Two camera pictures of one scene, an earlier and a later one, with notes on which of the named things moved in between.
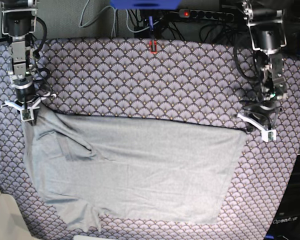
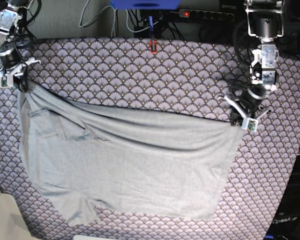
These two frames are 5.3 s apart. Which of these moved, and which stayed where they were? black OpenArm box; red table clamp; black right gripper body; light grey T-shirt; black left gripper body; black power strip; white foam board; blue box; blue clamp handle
Moved: black left gripper body; black right gripper body; light grey T-shirt
Stayed: black power strip; white foam board; black OpenArm box; blue clamp handle; red table clamp; blue box
